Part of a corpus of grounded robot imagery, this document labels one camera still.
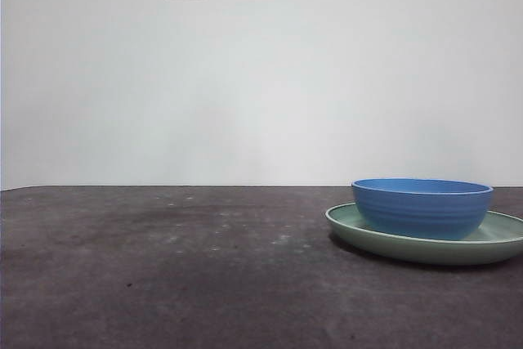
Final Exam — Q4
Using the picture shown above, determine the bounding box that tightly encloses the blue ribbed bowl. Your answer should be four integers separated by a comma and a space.
351, 177, 494, 241

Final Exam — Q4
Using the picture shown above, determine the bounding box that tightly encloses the green shallow plate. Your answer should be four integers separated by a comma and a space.
325, 203, 523, 266

